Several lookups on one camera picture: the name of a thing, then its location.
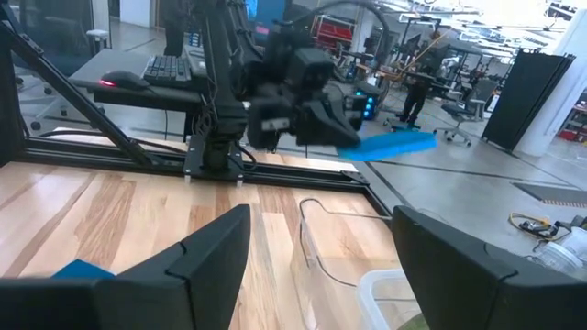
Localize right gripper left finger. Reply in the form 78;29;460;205
0;204;252;330

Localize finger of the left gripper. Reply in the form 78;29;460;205
297;99;362;148

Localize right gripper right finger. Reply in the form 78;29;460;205
392;205;587;330

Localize blue rectangular sponge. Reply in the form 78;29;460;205
51;258;116;280
337;131;438;163

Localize black computer tower blue lights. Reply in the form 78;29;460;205
355;86;384;121

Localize person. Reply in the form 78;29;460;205
397;72;436;129

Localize computer monitor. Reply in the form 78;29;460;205
245;0;288;34

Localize thin clear acrylic bin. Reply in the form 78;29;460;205
297;197;395;291

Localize frosted plastic rimmed container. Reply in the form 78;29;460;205
356;269;426;330

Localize black backlit keyboard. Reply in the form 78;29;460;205
140;54;194;89

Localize grey office chair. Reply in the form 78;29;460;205
434;78;488;148

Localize black computer desk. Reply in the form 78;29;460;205
68;48;207;114

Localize black lit computer mouse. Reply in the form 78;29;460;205
99;70;151;92

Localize black folding partition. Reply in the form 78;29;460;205
481;49;577;153

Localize black aluminium table frame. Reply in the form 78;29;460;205
0;8;393;216

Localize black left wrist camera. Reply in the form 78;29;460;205
286;48;336;88

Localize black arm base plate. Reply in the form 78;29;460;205
184;134;245;187

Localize yellow cable bundle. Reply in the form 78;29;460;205
507;211;564;243

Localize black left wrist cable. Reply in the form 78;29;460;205
293;0;392;65

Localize black floor cable cover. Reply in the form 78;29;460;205
512;181;587;208

